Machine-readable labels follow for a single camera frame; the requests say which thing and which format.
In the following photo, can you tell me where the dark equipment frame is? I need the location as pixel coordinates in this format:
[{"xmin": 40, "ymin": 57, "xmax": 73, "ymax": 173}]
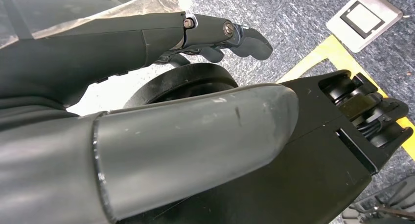
[{"xmin": 340, "ymin": 174, "xmax": 415, "ymax": 224}]

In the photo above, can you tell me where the silver floor socket plate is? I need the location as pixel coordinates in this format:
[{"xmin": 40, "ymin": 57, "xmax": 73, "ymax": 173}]
[{"xmin": 325, "ymin": 0, "xmax": 404, "ymax": 54}]

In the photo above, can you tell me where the yellow floor tape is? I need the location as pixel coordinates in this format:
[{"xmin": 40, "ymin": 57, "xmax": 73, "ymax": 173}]
[{"xmin": 276, "ymin": 34, "xmax": 415, "ymax": 161}]

